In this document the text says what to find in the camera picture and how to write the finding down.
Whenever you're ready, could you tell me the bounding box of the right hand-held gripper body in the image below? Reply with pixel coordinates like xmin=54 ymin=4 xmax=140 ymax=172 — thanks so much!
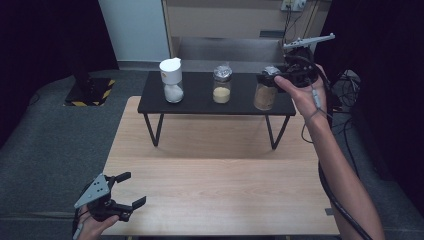
xmin=279 ymin=32 xmax=336 ymax=89

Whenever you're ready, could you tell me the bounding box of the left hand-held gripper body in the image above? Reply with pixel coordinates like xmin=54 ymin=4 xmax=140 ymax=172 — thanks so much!
xmin=73 ymin=173 xmax=134 ymax=223

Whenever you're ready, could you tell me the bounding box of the round metal lid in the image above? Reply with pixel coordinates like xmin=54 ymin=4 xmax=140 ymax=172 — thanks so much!
xmin=253 ymin=65 xmax=283 ymax=112

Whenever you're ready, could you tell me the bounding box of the black metal shelf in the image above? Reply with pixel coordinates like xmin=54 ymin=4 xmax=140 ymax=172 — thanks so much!
xmin=137 ymin=70 xmax=297 ymax=151

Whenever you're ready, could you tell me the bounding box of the white-capped jar of white powder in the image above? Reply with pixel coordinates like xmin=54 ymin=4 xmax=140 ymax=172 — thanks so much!
xmin=158 ymin=57 xmax=185 ymax=104

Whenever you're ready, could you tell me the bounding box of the person's right hand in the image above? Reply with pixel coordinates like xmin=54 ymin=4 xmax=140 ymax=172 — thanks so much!
xmin=273 ymin=63 xmax=330 ymax=123

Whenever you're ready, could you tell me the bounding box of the person's left hand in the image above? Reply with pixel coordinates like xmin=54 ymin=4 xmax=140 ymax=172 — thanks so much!
xmin=75 ymin=213 xmax=120 ymax=240

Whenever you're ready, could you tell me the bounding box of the beige wooden cabinet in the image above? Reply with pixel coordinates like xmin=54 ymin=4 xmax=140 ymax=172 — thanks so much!
xmin=161 ymin=0 xmax=323 ymax=73

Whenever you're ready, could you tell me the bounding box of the dark curtain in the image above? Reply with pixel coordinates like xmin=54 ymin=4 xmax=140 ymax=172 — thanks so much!
xmin=309 ymin=0 xmax=424 ymax=208

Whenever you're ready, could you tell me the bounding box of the white cabinet panel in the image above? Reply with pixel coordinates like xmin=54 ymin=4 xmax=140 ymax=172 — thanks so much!
xmin=97 ymin=0 xmax=172 ymax=63

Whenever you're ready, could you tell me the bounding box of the grey wrist cord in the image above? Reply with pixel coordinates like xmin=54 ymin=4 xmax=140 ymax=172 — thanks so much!
xmin=71 ymin=223 xmax=84 ymax=240
xmin=300 ymin=87 xmax=330 ymax=144

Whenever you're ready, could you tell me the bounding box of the grey wall box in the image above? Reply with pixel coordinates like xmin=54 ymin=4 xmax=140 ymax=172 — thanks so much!
xmin=259 ymin=30 xmax=286 ymax=39

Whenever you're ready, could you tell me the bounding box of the black socket cable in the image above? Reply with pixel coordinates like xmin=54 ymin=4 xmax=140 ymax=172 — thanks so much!
xmin=280 ymin=4 xmax=316 ymax=46

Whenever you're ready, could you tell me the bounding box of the tangled cable bundle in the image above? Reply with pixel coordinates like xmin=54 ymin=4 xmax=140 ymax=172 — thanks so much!
xmin=333 ymin=69 xmax=362 ymax=111

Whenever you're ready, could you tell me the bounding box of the white wall socket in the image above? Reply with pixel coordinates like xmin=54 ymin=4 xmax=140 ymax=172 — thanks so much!
xmin=280 ymin=0 xmax=307 ymax=13

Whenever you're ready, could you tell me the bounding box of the black floor cable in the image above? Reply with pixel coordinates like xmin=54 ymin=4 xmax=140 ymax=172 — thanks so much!
xmin=342 ymin=117 xmax=361 ymax=178

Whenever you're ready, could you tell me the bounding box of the thick black gripper cable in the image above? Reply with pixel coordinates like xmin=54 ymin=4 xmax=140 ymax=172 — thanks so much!
xmin=318 ymin=74 xmax=374 ymax=240

